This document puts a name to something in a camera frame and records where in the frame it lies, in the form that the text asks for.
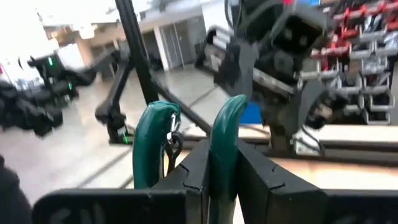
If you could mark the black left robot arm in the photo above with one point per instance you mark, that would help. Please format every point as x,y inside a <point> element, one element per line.
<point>248,18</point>

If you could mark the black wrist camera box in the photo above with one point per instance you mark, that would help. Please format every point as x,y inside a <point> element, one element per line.
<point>298,34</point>

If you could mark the shelving with red bins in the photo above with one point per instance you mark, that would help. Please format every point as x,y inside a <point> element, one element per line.
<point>373,37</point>

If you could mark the black metal table frame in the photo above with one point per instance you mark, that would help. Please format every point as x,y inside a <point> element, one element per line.
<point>130,37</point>

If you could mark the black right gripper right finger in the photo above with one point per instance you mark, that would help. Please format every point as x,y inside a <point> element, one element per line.
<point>280,202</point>

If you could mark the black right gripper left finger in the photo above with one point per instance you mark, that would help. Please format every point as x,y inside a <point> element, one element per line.
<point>109,208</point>

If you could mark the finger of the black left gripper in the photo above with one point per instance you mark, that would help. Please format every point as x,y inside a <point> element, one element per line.
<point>335,101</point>
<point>281,124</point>

